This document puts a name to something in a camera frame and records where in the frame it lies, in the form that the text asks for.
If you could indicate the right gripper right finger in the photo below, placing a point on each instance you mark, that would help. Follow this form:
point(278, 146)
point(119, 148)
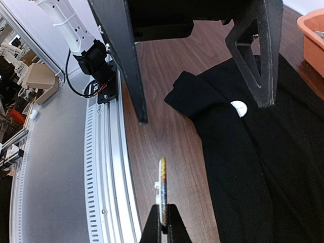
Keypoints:
point(176, 230)

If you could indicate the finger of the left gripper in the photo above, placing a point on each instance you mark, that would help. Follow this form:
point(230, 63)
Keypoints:
point(254, 43)

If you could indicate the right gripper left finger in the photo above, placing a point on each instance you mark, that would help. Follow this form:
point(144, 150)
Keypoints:
point(152, 229)

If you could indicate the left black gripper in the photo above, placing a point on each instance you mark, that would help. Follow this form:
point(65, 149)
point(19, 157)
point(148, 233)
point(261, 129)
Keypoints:
point(124, 22)

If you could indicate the round yellow black brooch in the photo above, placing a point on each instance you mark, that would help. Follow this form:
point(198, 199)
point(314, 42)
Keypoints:
point(161, 192)

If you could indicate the round picture brooch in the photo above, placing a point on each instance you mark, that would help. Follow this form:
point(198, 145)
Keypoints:
point(240, 107)

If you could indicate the black t-shirt blue logo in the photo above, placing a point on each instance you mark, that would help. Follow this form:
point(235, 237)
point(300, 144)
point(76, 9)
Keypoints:
point(264, 170)

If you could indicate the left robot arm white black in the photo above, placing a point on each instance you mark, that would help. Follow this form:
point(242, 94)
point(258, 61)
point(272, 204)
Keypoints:
point(89, 52)

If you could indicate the orange plastic bin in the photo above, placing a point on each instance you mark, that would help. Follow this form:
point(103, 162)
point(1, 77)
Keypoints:
point(313, 43)

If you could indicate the aluminium front rail frame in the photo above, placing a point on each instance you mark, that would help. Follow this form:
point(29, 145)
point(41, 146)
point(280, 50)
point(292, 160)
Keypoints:
point(74, 183)

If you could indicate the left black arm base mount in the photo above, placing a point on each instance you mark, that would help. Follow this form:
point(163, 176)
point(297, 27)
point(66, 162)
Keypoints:
point(103, 93)

